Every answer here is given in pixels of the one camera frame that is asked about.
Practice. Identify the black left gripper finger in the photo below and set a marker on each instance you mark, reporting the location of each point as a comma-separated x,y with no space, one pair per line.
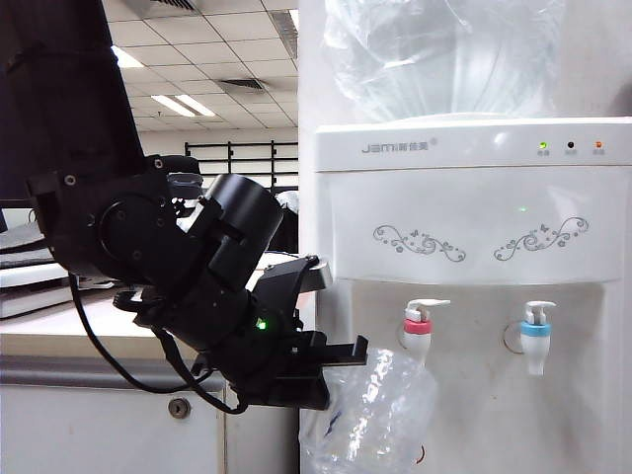
301,392

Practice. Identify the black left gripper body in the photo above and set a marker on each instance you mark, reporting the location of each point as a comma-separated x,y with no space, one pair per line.
276,353

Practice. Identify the clear plastic mug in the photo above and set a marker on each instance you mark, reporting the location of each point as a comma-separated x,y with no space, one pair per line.
375,410

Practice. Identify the red collar water tap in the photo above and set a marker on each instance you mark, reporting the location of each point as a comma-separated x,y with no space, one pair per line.
417,336

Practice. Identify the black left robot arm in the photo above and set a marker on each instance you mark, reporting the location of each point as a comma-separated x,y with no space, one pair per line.
64,99

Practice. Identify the white desk drawer cabinet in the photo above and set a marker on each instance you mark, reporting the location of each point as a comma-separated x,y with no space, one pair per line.
74,434

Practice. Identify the blue collar water tap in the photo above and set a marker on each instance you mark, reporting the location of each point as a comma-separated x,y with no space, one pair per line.
535,345

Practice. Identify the white water dispenser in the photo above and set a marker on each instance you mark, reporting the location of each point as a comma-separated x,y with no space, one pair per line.
469,207

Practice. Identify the white desk tray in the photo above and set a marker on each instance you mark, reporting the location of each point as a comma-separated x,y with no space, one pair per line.
29,296

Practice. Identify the bagged water jug red label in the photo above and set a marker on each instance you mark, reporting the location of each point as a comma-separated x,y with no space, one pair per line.
444,59

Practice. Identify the black jacket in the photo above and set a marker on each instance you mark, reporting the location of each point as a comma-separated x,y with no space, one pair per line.
289,232

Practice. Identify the black cap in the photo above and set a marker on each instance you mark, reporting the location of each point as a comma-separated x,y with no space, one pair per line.
182,163

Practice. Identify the black background shelving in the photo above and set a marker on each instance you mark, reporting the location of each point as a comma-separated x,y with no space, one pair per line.
229,145

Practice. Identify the long ceiling light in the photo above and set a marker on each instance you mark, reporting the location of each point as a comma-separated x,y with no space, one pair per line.
126,56
182,105

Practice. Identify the ceiling air vent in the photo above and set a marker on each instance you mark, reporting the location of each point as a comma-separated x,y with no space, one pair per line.
242,85

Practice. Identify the grey cushion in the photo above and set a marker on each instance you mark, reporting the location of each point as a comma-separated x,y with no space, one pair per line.
24,242

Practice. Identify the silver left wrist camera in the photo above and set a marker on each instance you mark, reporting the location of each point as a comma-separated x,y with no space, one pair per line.
284,276

